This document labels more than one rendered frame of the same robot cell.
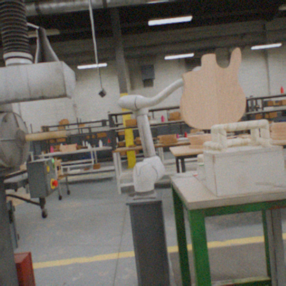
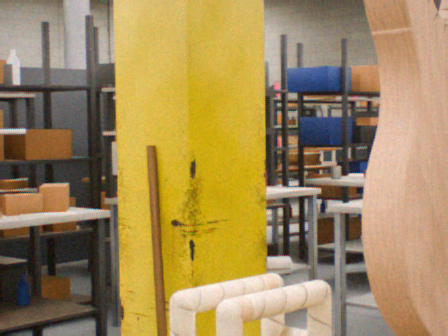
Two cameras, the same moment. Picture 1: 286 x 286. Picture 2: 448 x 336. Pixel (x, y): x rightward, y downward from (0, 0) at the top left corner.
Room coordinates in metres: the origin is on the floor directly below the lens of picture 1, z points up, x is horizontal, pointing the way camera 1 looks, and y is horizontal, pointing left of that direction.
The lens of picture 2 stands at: (1.73, -1.24, 1.42)
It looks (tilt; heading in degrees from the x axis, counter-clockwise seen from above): 3 degrees down; 134
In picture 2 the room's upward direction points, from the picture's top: 1 degrees counter-clockwise
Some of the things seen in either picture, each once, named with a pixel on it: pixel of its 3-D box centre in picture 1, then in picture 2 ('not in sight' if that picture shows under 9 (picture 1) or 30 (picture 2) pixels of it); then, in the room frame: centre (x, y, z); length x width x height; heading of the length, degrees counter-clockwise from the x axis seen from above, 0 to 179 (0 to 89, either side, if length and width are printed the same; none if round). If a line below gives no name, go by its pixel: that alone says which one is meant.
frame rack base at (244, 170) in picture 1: (241, 168); not in sight; (0.96, -0.40, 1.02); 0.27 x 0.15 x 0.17; 91
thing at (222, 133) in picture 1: (222, 140); (272, 318); (0.92, -0.32, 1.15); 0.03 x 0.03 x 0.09
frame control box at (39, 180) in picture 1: (29, 184); not in sight; (1.31, 0.67, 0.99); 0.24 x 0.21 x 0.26; 91
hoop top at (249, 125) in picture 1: (242, 125); (229, 293); (0.92, -0.40, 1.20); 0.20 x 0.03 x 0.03; 90
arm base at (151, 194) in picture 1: (142, 192); not in sight; (1.83, 0.04, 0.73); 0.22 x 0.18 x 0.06; 83
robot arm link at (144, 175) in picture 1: (143, 175); not in sight; (1.84, 0.02, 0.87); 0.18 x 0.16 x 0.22; 151
